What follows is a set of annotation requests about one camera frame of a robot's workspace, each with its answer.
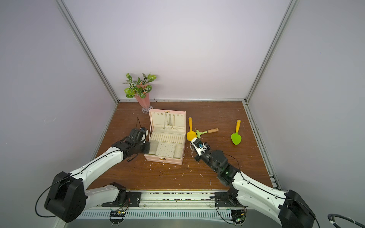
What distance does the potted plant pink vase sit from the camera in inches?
35.1

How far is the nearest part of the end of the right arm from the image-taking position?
0.58 m

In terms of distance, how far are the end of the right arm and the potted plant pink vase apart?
0.42 metres
